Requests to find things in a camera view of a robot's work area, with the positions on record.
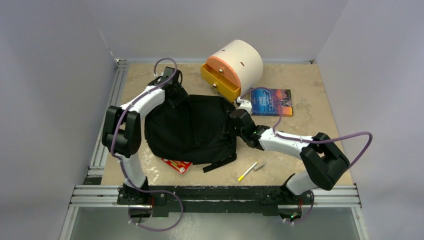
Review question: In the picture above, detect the black student backpack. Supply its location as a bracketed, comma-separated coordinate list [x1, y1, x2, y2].
[144, 94, 237, 173]

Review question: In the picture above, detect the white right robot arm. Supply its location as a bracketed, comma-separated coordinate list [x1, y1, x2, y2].
[225, 109, 350, 204]

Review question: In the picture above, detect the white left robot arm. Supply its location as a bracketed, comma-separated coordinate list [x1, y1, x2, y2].
[101, 66, 188, 205]

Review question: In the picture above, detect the Jane Eyre book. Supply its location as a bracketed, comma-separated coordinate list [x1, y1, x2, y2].
[250, 88, 294, 117]

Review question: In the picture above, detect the grey marker cap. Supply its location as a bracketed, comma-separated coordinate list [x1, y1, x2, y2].
[253, 162, 265, 171]

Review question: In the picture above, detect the yellow white marker pen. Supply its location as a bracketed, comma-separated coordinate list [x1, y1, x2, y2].
[237, 161, 258, 182]

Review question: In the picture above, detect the cream cylindrical drawer box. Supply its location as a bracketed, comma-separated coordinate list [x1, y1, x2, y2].
[205, 39, 264, 96]

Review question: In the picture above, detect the red sticker package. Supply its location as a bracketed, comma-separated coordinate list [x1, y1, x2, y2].
[161, 158, 193, 175]

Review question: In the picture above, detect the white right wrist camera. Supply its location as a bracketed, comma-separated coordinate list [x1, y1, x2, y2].
[235, 96, 252, 114]

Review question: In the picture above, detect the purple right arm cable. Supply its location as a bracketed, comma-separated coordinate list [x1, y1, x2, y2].
[240, 86, 374, 226]

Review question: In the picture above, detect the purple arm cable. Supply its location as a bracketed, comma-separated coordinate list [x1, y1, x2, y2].
[109, 57, 185, 233]
[240, 86, 374, 226]

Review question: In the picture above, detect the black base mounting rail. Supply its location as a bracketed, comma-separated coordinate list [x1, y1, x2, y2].
[117, 185, 313, 218]

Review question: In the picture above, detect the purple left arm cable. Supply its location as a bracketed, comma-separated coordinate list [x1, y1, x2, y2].
[109, 57, 185, 233]

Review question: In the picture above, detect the aluminium table frame rail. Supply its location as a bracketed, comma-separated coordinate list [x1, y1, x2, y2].
[67, 58, 128, 240]

